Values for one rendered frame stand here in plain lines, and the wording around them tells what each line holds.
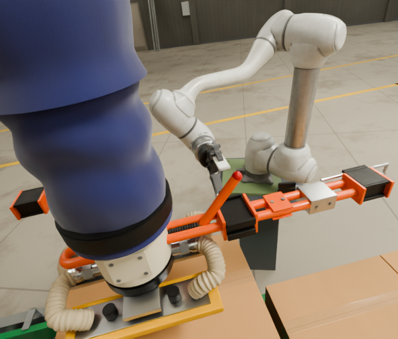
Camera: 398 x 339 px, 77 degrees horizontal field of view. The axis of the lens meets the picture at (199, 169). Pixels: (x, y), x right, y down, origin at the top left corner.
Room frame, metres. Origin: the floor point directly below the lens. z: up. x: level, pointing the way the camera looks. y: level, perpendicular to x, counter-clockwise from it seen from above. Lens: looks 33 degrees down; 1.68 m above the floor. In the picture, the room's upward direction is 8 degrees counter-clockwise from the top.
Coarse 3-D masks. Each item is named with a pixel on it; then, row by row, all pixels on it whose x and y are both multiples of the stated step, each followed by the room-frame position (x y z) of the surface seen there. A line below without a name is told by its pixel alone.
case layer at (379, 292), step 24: (360, 264) 0.70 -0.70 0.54; (384, 264) 0.68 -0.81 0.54; (288, 288) 0.64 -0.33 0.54; (312, 288) 0.62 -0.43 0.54; (336, 288) 0.61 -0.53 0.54; (360, 288) 0.59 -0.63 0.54; (384, 288) 0.57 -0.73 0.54; (288, 312) 0.53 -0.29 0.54; (312, 312) 0.52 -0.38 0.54; (336, 312) 0.51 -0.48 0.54; (360, 312) 0.49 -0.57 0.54; (384, 312) 0.48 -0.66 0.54; (288, 336) 0.44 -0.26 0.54; (312, 336) 0.43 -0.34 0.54; (336, 336) 0.42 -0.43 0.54; (360, 336) 0.41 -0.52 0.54; (384, 336) 0.40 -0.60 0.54
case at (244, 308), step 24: (216, 240) 0.63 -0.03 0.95; (192, 264) 0.54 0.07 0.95; (240, 264) 0.51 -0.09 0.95; (96, 288) 0.50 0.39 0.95; (240, 288) 0.43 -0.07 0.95; (240, 312) 0.36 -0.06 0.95; (264, 312) 0.35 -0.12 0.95; (144, 336) 0.34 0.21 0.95; (168, 336) 0.33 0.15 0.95; (192, 336) 0.32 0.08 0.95; (216, 336) 0.31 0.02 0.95; (240, 336) 0.30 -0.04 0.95; (264, 336) 0.29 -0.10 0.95
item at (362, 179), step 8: (368, 168) 0.52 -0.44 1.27; (344, 176) 0.50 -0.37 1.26; (352, 176) 0.49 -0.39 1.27; (360, 176) 0.49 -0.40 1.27; (368, 176) 0.48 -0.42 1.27; (376, 176) 0.48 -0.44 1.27; (384, 176) 0.48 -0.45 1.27; (352, 184) 0.47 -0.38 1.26; (360, 184) 0.46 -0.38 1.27; (368, 184) 0.45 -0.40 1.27; (376, 184) 0.45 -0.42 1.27; (384, 184) 0.45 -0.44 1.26; (392, 184) 0.45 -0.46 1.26; (360, 192) 0.45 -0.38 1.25; (368, 192) 0.46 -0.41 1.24; (376, 192) 0.46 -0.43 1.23; (384, 192) 0.46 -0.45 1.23; (360, 200) 0.44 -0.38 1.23
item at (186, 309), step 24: (168, 288) 0.33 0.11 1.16; (216, 288) 0.33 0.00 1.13; (96, 312) 0.31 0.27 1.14; (120, 312) 0.30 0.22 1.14; (168, 312) 0.29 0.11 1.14; (192, 312) 0.28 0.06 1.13; (216, 312) 0.28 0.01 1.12; (72, 336) 0.27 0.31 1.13; (96, 336) 0.26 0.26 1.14; (120, 336) 0.26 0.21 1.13
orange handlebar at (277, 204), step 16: (288, 192) 0.48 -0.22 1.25; (336, 192) 0.46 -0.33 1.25; (352, 192) 0.45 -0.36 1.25; (256, 208) 0.46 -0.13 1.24; (272, 208) 0.43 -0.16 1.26; (288, 208) 0.43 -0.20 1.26; (304, 208) 0.43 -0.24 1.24; (176, 224) 0.43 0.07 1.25; (208, 224) 0.42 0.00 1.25; (176, 240) 0.39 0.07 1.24; (64, 256) 0.38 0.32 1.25; (80, 256) 0.38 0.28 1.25
